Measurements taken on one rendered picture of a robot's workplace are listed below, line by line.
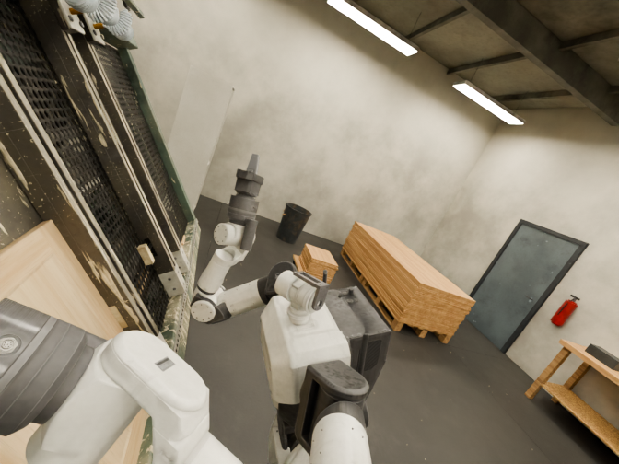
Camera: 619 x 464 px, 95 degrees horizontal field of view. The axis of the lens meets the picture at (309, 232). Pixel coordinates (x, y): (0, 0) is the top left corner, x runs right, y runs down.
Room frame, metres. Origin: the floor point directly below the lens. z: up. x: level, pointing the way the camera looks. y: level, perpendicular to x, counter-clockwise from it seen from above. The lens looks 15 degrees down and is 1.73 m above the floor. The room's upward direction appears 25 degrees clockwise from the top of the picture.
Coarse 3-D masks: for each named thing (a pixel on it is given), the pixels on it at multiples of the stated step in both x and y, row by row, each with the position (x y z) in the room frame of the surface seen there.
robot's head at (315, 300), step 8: (296, 272) 0.63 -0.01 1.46; (304, 272) 0.65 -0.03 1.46; (304, 280) 0.61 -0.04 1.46; (312, 280) 0.63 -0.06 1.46; (320, 280) 0.62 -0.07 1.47; (320, 288) 0.58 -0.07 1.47; (328, 288) 0.61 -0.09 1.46; (312, 296) 0.58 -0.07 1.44; (320, 296) 0.59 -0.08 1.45; (312, 304) 0.58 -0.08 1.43; (320, 304) 0.60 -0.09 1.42; (312, 312) 0.60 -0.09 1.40
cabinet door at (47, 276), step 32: (0, 256) 0.40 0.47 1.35; (32, 256) 0.47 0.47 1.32; (64, 256) 0.55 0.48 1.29; (0, 288) 0.38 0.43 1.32; (32, 288) 0.44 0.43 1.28; (64, 288) 0.51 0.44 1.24; (96, 288) 0.61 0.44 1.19; (64, 320) 0.47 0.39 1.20; (96, 320) 0.56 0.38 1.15; (0, 448) 0.27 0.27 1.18; (128, 448) 0.48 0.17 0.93
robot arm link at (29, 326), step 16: (0, 304) 0.18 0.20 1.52; (16, 304) 0.19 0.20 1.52; (0, 320) 0.17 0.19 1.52; (16, 320) 0.18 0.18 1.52; (32, 320) 0.18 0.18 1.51; (48, 320) 0.19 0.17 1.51; (0, 336) 0.16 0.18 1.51; (16, 336) 0.17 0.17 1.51; (32, 336) 0.17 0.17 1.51; (0, 352) 0.16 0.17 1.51; (16, 352) 0.16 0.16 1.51; (32, 352) 0.17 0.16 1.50; (0, 368) 0.15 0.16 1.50; (16, 368) 0.16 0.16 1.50; (0, 384) 0.15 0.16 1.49
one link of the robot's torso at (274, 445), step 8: (272, 424) 0.76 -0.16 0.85; (272, 432) 0.75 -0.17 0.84; (272, 440) 0.74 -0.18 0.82; (272, 448) 0.75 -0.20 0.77; (280, 448) 0.70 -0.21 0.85; (288, 448) 0.72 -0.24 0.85; (296, 448) 0.64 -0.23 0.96; (272, 456) 0.75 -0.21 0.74; (280, 456) 0.68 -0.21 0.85; (288, 456) 0.64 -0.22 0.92; (296, 456) 0.63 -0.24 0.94; (304, 456) 0.63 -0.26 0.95
